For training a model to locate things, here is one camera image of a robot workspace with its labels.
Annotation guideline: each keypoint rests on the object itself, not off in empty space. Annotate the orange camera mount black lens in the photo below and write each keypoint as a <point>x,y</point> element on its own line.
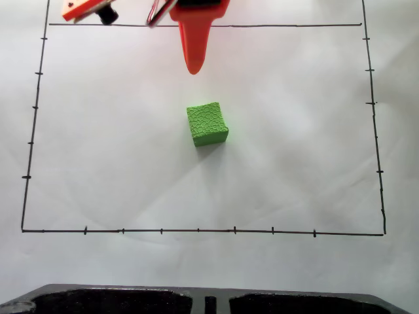
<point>85,7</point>

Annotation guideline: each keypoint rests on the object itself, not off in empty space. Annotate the green textured cube block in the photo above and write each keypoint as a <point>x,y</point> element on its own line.
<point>207,124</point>

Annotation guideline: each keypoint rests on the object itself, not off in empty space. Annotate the white paper sheet with rectangle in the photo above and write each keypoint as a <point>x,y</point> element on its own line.
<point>229,196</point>

